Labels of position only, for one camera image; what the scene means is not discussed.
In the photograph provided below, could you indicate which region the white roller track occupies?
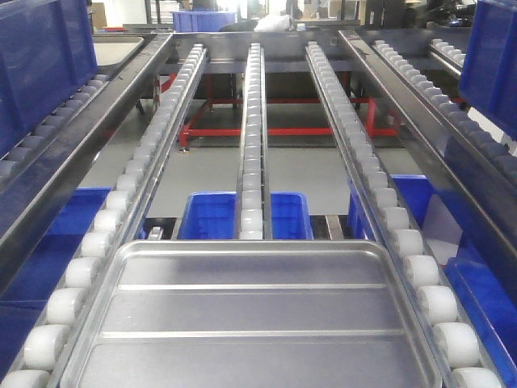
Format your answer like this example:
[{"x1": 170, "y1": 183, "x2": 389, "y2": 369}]
[
  {"x1": 305, "y1": 41, "x2": 504, "y2": 387},
  {"x1": 234, "y1": 43, "x2": 272, "y2": 240},
  {"x1": 1, "y1": 44, "x2": 207, "y2": 387}
]

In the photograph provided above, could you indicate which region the blue bin lower left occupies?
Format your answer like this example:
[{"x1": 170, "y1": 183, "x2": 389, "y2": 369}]
[{"x1": 1, "y1": 188, "x2": 152, "y2": 386}]

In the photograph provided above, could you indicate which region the right white roller track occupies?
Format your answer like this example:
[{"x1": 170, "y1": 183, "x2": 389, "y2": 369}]
[{"x1": 305, "y1": 41, "x2": 504, "y2": 387}]

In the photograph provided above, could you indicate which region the left white roller track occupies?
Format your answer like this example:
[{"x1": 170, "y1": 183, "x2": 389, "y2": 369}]
[{"x1": 1, "y1": 44, "x2": 207, "y2": 387}]

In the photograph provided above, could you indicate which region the far right roller track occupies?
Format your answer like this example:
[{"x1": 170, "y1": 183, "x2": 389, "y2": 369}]
[{"x1": 373, "y1": 40, "x2": 516, "y2": 185}]

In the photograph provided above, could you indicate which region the left steel divider rail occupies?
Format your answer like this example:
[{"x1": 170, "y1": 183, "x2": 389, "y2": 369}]
[{"x1": 1, "y1": 34, "x2": 173, "y2": 288}]

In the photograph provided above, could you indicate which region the far left roller track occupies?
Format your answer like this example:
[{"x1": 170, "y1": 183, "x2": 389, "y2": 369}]
[{"x1": 1, "y1": 74, "x2": 108, "y2": 190}]

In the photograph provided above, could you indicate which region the blue bin lower right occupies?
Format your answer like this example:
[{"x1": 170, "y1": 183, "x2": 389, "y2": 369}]
[{"x1": 347, "y1": 174, "x2": 517, "y2": 388}]

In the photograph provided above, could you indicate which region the blue bin upper right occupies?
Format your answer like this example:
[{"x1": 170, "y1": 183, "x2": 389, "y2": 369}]
[{"x1": 460, "y1": 1, "x2": 516, "y2": 139}]

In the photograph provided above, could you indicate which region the blue bin upper left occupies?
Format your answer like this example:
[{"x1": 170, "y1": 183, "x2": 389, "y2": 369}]
[{"x1": 1, "y1": 1, "x2": 98, "y2": 154}]

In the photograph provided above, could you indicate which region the grey tray far left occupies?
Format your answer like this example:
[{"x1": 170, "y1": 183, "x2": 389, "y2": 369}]
[{"x1": 94, "y1": 36, "x2": 144, "y2": 66}]

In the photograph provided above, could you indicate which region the ribbed silver metal tray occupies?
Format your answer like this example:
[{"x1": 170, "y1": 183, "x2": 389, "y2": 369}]
[{"x1": 61, "y1": 240, "x2": 442, "y2": 387}]

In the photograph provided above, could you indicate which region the blue bin below centre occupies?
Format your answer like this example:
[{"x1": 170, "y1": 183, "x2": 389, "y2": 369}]
[{"x1": 178, "y1": 192, "x2": 313, "y2": 240}]

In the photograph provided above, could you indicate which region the steel divider rail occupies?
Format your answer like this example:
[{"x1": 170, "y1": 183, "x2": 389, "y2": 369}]
[
  {"x1": 1, "y1": 34, "x2": 173, "y2": 288},
  {"x1": 338, "y1": 31, "x2": 516, "y2": 297}
]

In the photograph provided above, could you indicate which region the distant blue bin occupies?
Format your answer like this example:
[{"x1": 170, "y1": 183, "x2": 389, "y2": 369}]
[{"x1": 171, "y1": 11, "x2": 237, "y2": 32}]

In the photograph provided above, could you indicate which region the right steel divider rail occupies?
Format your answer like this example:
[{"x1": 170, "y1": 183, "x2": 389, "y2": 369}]
[{"x1": 338, "y1": 31, "x2": 516, "y2": 297}]

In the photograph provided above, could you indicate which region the red metal floor frame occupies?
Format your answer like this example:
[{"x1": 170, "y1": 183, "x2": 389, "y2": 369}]
[{"x1": 178, "y1": 74, "x2": 401, "y2": 151}]

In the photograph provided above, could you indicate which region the centre white roller track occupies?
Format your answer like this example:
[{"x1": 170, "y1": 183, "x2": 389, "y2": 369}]
[{"x1": 234, "y1": 43, "x2": 272, "y2": 240}]

